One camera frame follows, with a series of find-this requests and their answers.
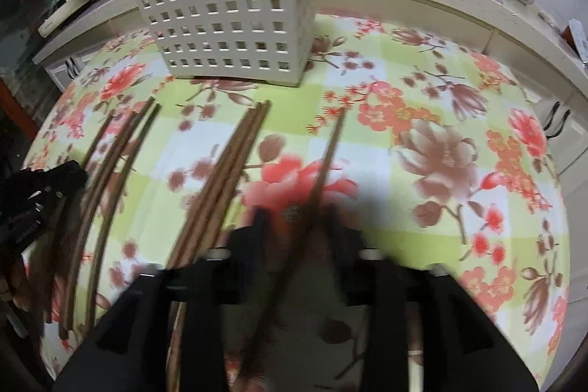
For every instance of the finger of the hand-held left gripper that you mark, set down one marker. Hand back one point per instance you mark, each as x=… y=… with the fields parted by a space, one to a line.
x=59 y=180

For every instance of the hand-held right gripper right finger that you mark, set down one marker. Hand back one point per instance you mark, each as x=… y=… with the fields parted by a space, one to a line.
x=344 y=249

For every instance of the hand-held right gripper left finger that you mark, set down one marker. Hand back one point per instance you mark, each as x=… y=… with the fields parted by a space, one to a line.
x=250 y=245

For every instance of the white perforated plastic utensil basket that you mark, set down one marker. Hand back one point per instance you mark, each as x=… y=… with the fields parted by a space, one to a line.
x=220 y=29

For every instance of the person's left hand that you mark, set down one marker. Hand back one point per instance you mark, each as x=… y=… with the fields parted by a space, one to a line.
x=14 y=286

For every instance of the white flat device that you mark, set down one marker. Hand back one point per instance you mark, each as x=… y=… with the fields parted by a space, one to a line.
x=62 y=8

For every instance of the floral checked tablecloth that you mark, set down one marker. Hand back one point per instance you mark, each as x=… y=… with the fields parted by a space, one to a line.
x=413 y=75

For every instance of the red and white packet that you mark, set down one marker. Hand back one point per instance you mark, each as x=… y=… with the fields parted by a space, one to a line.
x=578 y=38

